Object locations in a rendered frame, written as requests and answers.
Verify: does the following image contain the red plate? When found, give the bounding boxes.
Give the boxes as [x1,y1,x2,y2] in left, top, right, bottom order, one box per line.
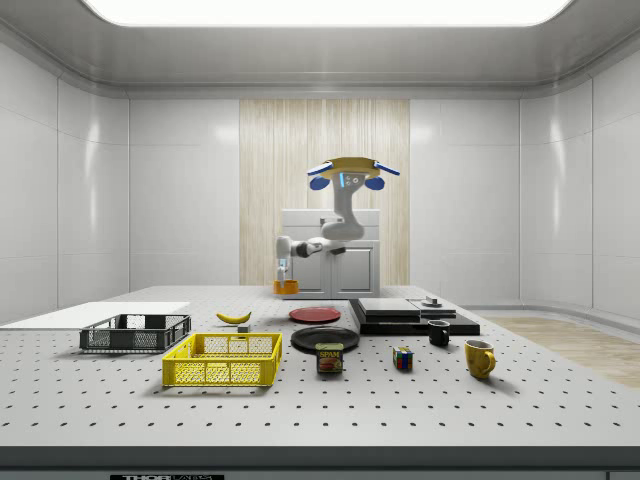
[288,306,342,325]

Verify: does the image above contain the banana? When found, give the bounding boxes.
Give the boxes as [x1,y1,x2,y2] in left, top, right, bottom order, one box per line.
[215,310,253,327]

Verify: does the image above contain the white cabinet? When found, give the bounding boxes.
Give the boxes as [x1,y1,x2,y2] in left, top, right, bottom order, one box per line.
[280,208,383,301]

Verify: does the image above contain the black plate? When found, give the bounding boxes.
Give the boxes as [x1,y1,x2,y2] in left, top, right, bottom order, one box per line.
[289,325,361,354]

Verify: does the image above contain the flat-sided can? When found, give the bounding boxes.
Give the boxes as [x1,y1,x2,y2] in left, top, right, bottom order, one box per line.
[314,341,345,376]

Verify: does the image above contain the black stove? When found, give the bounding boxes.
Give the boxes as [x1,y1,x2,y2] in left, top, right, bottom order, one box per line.
[348,295,482,337]

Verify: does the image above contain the yellow basket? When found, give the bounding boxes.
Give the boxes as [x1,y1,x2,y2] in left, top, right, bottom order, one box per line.
[161,331,284,389]

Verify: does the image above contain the puzzle cube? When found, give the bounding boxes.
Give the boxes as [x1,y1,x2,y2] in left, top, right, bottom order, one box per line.
[391,345,415,372]

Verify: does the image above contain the black mug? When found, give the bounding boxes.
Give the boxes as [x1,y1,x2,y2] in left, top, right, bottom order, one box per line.
[427,319,452,347]

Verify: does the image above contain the dark grey basket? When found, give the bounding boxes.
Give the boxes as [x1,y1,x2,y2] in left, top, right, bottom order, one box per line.
[78,313,193,355]

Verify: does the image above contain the yellow mug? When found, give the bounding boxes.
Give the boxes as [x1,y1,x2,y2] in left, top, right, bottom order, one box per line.
[463,339,498,380]

